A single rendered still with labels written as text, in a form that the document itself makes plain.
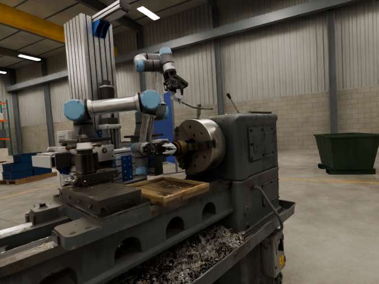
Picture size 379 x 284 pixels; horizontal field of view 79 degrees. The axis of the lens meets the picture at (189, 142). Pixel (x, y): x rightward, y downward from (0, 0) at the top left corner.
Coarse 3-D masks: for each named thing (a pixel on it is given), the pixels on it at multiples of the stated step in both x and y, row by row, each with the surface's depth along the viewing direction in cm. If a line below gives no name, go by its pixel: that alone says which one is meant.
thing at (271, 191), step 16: (256, 176) 143; (272, 176) 163; (240, 192) 132; (256, 192) 145; (272, 192) 161; (240, 208) 132; (256, 208) 145; (224, 224) 139; (240, 224) 132; (256, 224) 143; (256, 256) 150; (240, 272) 138; (256, 272) 149
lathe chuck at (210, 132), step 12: (192, 120) 129; (204, 120) 131; (192, 132) 130; (204, 132) 124; (216, 132) 126; (216, 144) 123; (192, 156) 132; (204, 156) 126; (216, 156) 125; (192, 168) 132; (204, 168) 126
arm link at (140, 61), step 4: (136, 56) 173; (140, 56) 173; (144, 56) 178; (136, 60) 145; (140, 60) 145; (144, 60) 145; (148, 60) 146; (152, 60) 147; (136, 64) 144; (140, 64) 144; (144, 64) 145; (148, 64) 145; (152, 64) 146; (136, 68) 145; (140, 68) 145; (144, 68) 146; (148, 68) 146; (152, 68) 147
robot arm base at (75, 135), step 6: (78, 126) 138; (84, 126) 139; (90, 126) 141; (72, 132) 140; (78, 132) 137; (84, 132) 138; (90, 132) 140; (96, 132) 147; (72, 138) 139; (90, 138) 139
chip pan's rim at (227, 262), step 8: (280, 200) 175; (288, 208) 171; (272, 216) 157; (280, 216) 148; (288, 216) 159; (272, 224) 140; (264, 232) 133; (248, 240) 117; (256, 240) 125; (240, 248) 113; (248, 248) 119; (232, 256) 108; (240, 256) 113; (216, 264) 97; (224, 264) 103; (232, 264) 108; (208, 272) 93; (216, 272) 99; (224, 272) 104; (200, 280) 91; (208, 280) 95
